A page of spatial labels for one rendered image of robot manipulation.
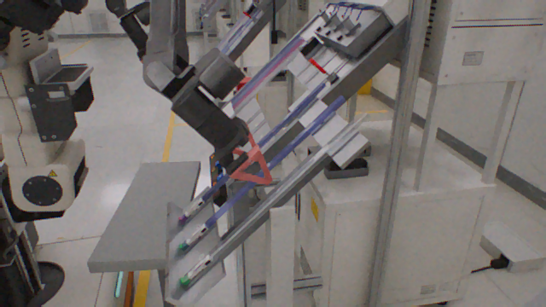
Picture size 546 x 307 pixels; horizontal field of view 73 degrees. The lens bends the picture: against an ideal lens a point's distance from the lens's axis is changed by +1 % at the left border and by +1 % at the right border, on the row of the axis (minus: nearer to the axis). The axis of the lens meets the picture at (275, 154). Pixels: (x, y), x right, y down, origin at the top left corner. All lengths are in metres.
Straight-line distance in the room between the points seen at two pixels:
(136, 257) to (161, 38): 0.65
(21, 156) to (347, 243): 1.06
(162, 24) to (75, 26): 9.57
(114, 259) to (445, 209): 1.11
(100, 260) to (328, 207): 0.70
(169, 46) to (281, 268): 0.59
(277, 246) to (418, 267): 0.81
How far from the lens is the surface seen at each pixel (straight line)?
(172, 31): 0.68
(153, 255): 1.11
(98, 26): 10.13
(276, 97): 2.59
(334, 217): 1.29
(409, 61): 1.11
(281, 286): 1.01
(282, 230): 0.89
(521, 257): 2.21
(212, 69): 0.61
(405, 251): 1.52
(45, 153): 1.24
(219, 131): 0.62
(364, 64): 1.10
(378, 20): 1.14
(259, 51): 5.83
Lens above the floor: 1.29
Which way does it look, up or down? 26 degrees down
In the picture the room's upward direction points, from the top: straight up
